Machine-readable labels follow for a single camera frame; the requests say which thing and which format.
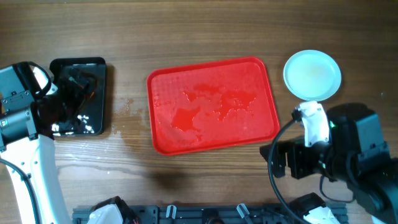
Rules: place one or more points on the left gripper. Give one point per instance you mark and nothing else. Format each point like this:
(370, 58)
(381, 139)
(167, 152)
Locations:
(63, 109)

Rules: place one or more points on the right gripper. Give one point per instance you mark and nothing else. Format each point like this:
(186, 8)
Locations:
(296, 157)

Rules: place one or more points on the light blue plate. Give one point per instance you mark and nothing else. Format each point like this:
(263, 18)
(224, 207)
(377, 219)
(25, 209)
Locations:
(312, 75)

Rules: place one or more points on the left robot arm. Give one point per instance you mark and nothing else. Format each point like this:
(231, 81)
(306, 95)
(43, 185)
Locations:
(31, 165)

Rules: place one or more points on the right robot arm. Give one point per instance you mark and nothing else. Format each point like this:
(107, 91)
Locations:
(345, 144)

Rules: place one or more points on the black water tray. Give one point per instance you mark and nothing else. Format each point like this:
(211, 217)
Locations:
(81, 86)

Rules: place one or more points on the red plastic serving tray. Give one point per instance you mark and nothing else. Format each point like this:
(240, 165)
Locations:
(211, 105)

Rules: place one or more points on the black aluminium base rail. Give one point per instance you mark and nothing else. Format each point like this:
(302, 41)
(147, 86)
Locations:
(267, 213)

